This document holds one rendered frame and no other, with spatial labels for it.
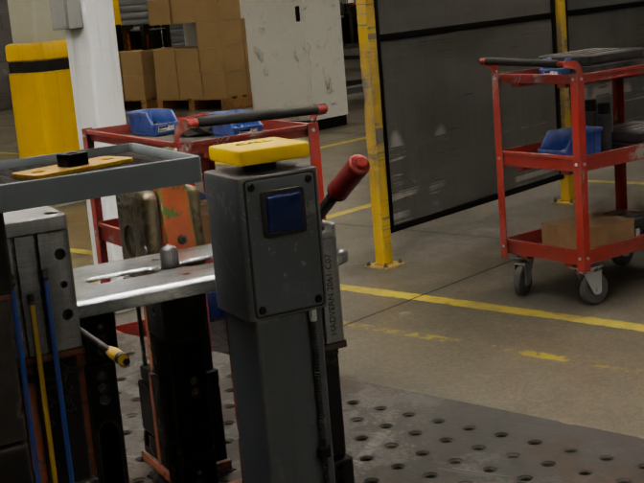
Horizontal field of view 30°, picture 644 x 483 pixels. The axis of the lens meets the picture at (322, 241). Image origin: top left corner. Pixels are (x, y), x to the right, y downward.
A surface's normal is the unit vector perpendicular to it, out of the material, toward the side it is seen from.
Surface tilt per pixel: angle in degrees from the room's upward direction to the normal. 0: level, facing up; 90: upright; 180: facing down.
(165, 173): 90
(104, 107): 90
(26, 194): 90
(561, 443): 0
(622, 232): 90
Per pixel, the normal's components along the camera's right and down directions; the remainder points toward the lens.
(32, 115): -0.65, 0.21
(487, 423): -0.08, -0.98
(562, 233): -0.87, 0.17
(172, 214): 0.45, -0.07
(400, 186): 0.76, 0.04
